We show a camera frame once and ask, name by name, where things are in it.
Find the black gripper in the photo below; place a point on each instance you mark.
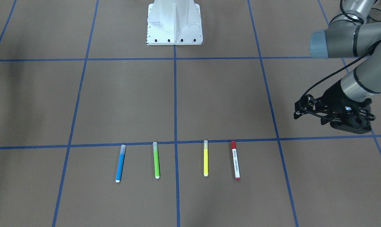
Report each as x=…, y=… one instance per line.
x=335, y=95

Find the red white marker pen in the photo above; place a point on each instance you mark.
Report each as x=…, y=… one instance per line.
x=235, y=161

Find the blue highlighter pen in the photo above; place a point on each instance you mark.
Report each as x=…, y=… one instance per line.
x=120, y=164

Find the yellow highlighter pen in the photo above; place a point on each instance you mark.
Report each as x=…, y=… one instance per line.
x=206, y=158

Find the green highlighter pen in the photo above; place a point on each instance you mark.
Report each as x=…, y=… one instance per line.
x=156, y=160

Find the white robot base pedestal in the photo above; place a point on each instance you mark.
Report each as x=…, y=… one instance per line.
x=174, y=22

